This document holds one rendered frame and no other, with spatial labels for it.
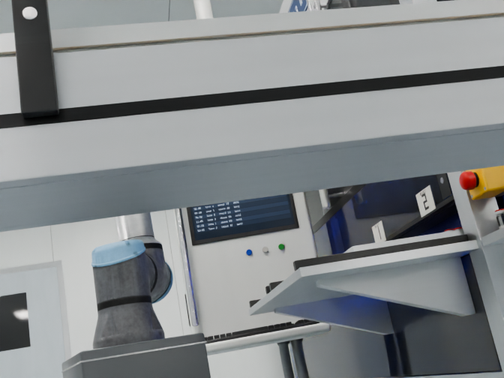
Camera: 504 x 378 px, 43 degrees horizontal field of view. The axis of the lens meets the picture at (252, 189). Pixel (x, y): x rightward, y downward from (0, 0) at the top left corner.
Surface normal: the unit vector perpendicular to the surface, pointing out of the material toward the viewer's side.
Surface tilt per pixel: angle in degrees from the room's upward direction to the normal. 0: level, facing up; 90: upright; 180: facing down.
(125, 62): 90
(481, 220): 90
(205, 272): 90
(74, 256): 90
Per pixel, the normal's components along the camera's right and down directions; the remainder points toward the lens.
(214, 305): 0.04, -0.29
